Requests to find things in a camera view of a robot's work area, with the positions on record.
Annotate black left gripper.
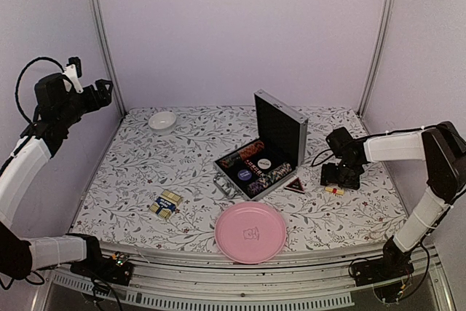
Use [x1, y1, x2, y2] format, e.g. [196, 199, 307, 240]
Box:
[58, 78, 114, 126]

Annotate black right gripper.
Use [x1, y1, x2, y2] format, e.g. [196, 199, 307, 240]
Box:
[321, 159, 361, 189]

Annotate red playing card deck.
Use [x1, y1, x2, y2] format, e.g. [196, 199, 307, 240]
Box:
[324, 186, 344, 197]

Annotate aluminium poker chip case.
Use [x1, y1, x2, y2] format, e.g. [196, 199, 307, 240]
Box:
[213, 90, 309, 201]

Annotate clear dealer button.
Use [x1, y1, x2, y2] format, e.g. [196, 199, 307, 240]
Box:
[257, 158, 272, 169]

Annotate red dice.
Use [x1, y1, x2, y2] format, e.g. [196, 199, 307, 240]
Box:
[244, 160, 264, 177]

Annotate purple small blind button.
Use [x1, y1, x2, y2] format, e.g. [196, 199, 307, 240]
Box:
[237, 169, 252, 181]

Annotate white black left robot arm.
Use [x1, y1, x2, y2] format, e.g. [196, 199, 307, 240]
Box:
[1, 74, 113, 280]

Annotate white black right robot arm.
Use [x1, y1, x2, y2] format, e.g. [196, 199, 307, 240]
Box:
[320, 121, 465, 279]

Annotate black triangular card box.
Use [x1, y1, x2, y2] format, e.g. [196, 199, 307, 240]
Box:
[284, 178, 305, 194]

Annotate white ceramic bowl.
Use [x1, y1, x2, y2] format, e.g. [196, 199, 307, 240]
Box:
[148, 111, 177, 135]

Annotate lower row of poker chips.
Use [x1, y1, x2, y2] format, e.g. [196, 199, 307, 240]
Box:
[247, 162, 292, 197]

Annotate row of poker chips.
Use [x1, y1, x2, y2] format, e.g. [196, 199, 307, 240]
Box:
[219, 141, 265, 168]
[247, 162, 292, 197]

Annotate upper row of poker chips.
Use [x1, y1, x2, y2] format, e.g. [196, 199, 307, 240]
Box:
[219, 141, 265, 168]

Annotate pink plastic plate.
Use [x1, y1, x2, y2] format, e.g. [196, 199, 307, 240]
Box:
[214, 201, 287, 264]

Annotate blue playing card deck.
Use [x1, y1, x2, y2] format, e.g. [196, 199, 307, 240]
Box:
[149, 189, 183, 220]

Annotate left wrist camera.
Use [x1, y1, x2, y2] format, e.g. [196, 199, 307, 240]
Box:
[63, 57, 84, 94]

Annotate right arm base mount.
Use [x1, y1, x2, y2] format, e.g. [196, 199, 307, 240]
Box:
[348, 253, 414, 286]

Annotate front aluminium rail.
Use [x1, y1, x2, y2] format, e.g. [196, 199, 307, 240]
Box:
[47, 245, 443, 308]

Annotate left aluminium frame post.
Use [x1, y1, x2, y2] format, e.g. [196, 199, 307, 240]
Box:
[89, 0, 127, 117]

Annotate aluminium frame post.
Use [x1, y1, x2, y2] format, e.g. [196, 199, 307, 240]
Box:
[89, 0, 127, 117]
[358, 0, 395, 119]

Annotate right aluminium frame post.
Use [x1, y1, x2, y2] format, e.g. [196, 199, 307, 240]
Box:
[358, 0, 395, 119]

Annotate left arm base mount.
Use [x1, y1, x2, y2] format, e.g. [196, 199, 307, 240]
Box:
[70, 252, 134, 286]

